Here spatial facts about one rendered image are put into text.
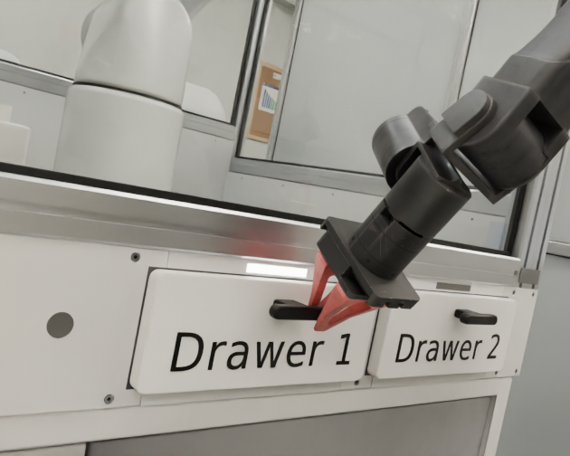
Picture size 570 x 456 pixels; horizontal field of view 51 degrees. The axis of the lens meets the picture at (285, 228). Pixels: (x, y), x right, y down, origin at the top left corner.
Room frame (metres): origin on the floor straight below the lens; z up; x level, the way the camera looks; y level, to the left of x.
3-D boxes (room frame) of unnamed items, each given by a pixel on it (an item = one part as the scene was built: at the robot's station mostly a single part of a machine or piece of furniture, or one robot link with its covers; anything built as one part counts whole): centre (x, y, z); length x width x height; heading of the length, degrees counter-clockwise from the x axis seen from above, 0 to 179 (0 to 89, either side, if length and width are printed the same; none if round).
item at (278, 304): (0.59, -0.02, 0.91); 0.07 x 0.04 x 0.01; 130
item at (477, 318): (0.79, -0.27, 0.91); 0.07 x 0.04 x 0.01; 130
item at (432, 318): (0.81, -0.25, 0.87); 0.29 x 0.02 x 0.11; 130
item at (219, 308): (0.61, -0.01, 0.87); 0.29 x 0.02 x 0.11; 130
